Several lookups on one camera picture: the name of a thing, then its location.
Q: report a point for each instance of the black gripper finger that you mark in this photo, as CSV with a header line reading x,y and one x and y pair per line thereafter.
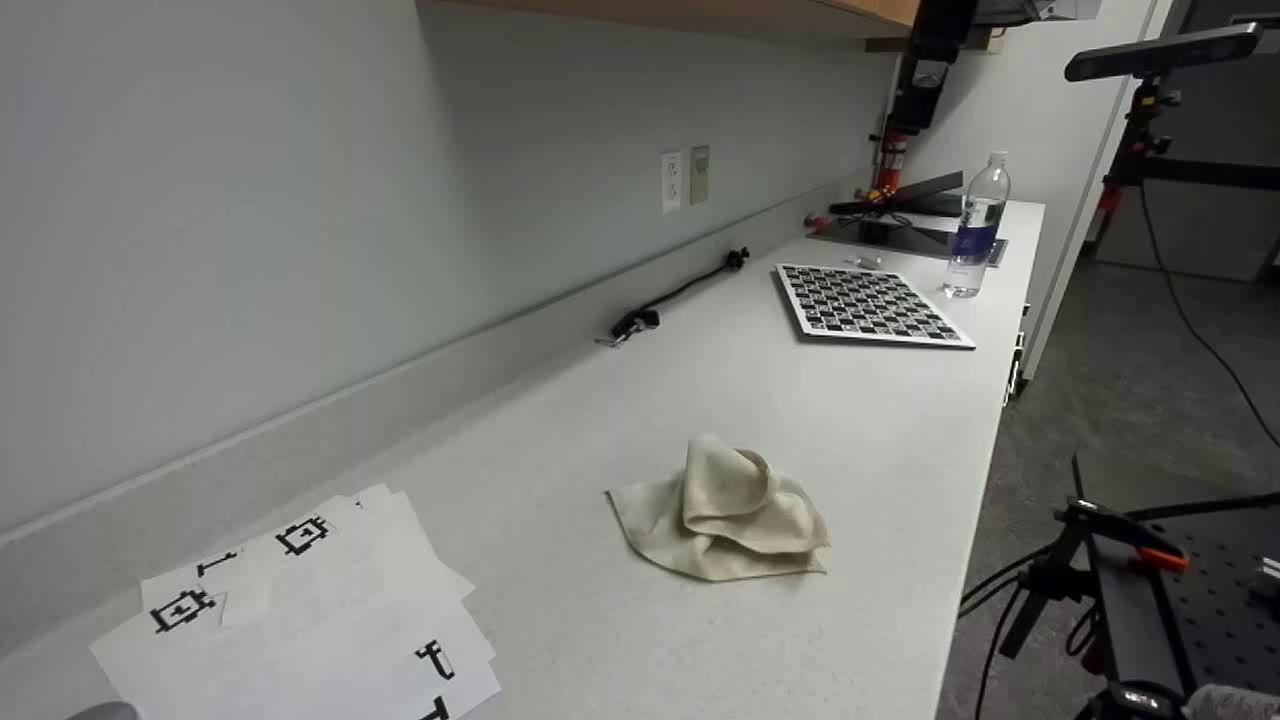
x,y
906,102
935,97

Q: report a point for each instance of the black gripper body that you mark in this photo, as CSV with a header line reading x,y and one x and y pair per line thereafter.
x,y
951,30

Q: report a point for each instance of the beige cloth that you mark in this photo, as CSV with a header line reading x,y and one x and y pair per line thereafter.
x,y
726,527

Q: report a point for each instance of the red black clamp pole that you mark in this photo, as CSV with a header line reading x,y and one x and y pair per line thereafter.
x,y
885,164

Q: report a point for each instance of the black folded tripod legs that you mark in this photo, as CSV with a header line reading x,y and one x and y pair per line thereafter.
x,y
906,202

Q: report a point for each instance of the clear plastic water bottle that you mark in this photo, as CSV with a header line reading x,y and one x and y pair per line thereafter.
x,y
980,212

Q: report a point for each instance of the checkerboard calibration board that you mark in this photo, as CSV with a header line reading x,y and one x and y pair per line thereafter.
x,y
867,305

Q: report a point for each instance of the orange clamp lever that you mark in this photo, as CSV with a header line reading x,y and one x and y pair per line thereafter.
x,y
1160,559

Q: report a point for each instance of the black perforated breadboard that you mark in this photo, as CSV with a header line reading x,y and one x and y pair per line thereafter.
x,y
1232,600

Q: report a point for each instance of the grey padded object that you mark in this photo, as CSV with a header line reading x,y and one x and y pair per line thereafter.
x,y
1232,707

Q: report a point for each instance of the white paper black markers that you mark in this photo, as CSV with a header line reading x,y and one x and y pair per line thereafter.
x,y
306,665
361,547

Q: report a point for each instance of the wooden wall cabinet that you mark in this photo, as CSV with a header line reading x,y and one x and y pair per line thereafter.
x,y
802,13

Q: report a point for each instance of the black red camera tripod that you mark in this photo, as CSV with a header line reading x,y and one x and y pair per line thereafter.
x,y
1140,132

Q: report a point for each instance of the grey wall plate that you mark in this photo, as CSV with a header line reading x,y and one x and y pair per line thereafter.
x,y
699,174

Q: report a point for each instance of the black stereo camera bar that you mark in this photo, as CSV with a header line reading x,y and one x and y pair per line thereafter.
x,y
1173,51

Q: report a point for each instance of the white wall outlet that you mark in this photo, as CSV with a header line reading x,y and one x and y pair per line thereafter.
x,y
670,182

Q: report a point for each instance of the black articulated camera stand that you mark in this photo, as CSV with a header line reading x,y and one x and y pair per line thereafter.
x,y
1121,613

